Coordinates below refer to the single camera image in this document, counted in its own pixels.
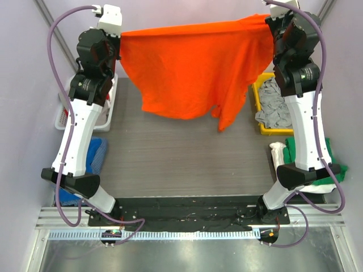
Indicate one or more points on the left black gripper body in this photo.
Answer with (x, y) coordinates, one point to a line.
(115, 45)

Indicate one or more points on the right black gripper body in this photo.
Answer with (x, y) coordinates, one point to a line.
(272, 21)

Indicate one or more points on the orange t shirt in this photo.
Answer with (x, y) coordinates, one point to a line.
(185, 72)

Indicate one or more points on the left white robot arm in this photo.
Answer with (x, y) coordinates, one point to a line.
(94, 82)

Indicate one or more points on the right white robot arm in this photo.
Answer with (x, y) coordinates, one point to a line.
(297, 77)

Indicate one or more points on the white cloth in basket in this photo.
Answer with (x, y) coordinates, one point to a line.
(107, 107)

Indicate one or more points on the white plastic basket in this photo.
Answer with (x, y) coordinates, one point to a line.
(61, 119)

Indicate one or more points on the grey shirt in yellow bin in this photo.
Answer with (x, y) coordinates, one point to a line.
(274, 113)

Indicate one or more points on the blue white checkered cloth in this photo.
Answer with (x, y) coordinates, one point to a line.
(100, 156)

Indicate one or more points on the green folded t shirt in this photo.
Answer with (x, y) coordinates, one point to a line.
(289, 153)

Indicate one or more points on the white folded t shirt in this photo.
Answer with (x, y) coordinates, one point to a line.
(277, 149)

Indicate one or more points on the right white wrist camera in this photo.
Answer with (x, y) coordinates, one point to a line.
(278, 12)

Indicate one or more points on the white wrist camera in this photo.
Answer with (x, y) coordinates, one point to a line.
(278, 12)
(110, 19)

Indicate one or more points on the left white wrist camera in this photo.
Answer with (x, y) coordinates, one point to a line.
(110, 19)

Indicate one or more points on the right corner metal post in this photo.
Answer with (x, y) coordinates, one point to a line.
(325, 9)

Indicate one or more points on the corner metal post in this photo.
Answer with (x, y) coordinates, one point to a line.
(49, 19)
(325, 9)

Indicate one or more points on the left corner metal post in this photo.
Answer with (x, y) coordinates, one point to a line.
(49, 19)

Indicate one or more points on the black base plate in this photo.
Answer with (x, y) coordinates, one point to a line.
(197, 214)

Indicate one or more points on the slotted cable duct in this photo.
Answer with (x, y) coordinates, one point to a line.
(109, 234)

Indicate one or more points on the aluminium rail frame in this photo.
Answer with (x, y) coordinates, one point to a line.
(311, 242)

